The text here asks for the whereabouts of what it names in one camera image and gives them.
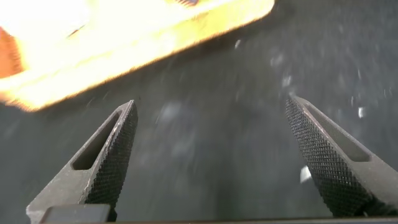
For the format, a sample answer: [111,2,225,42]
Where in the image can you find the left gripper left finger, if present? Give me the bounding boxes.
[25,99,139,223]

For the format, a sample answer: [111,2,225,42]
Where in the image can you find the woven wicker basket brown handles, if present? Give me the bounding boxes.
[0,0,276,113]

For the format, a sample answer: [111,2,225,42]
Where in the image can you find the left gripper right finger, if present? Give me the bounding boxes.
[285,95,398,218]

